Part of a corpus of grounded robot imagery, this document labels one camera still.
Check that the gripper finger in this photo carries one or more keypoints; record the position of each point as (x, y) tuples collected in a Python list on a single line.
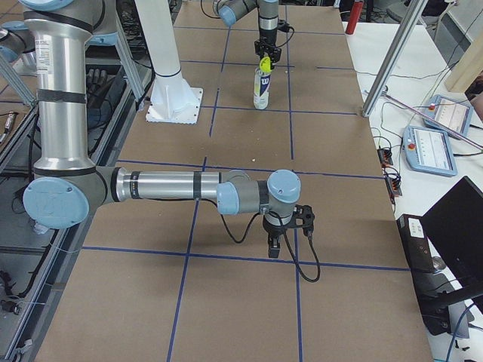
[(273, 248), (274, 58), (259, 52)]

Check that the yellow tennis ball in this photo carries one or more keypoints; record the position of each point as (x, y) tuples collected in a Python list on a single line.
[(265, 65)]

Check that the tennis ball can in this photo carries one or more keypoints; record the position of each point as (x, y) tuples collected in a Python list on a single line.
[(261, 88)]

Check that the red bottle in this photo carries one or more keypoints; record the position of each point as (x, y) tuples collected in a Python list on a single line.
[(354, 16)]

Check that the orange terminal block lower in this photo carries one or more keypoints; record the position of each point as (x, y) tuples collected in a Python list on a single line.
[(393, 184)]

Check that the orange terminal block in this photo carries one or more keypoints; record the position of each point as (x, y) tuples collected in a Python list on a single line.
[(393, 184), (385, 156)]

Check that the orange terminal block upper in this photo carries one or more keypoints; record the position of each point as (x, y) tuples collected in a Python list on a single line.
[(385, 156)]

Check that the black computer box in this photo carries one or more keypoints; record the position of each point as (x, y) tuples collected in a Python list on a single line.
[(416, 245)]

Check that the metal rod on table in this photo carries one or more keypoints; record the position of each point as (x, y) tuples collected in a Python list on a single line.
[(418, 110)]

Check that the near teach pendant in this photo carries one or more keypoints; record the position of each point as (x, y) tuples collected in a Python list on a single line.
[(429, 150)]

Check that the teach pendant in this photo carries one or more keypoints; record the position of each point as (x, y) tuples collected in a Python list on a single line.
[(429, 150), (453, 114)]

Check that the black monitor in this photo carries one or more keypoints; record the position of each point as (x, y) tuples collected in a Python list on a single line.
[(454, 226)]

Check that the far teach pendant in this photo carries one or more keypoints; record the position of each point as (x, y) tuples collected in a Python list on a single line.
[(453, 114)]

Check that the wooden beam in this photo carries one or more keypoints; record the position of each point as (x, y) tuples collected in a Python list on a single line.
[(467, 16)]

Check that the white camera pillar mount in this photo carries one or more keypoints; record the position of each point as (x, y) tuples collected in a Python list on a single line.
[(172, 99)]

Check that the aluminium frame post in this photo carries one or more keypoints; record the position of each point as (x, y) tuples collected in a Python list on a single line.
[(402, 35)]

